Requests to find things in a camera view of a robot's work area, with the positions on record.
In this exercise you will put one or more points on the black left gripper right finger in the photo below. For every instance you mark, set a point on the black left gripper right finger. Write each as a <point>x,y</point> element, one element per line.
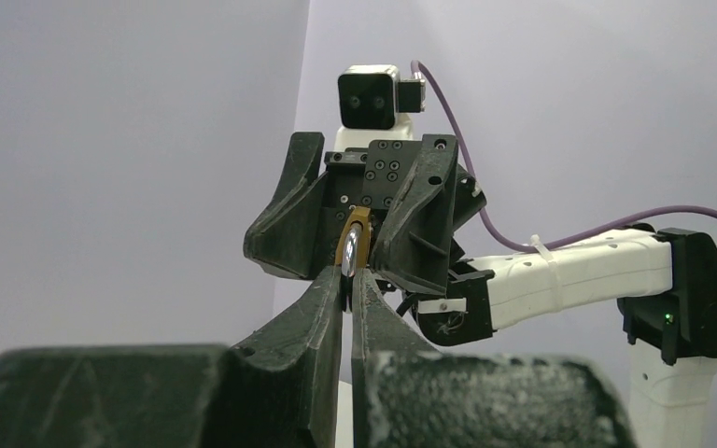
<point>406,393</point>

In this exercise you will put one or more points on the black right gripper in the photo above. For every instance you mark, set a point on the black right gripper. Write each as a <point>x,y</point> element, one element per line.
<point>410,186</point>

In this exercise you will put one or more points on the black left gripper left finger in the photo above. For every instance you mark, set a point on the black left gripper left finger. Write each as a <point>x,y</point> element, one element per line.
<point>222,383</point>

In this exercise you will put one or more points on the brass padlock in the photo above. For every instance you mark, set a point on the brass padlock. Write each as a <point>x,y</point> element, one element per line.
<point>353,251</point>

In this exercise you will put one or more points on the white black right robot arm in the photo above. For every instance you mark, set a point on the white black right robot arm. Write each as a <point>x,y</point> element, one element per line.
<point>664,283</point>

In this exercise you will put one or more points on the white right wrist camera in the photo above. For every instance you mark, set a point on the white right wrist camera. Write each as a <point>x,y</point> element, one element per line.
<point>376,102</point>

